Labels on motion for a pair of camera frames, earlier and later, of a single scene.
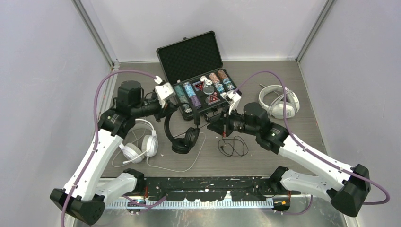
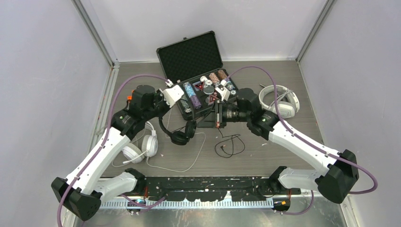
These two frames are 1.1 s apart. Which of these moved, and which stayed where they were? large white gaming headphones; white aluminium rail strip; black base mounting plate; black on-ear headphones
Moved: black on-ear headphones
Stayed: white aluminium rail strip; black base mounting plate; large white gaming headphones
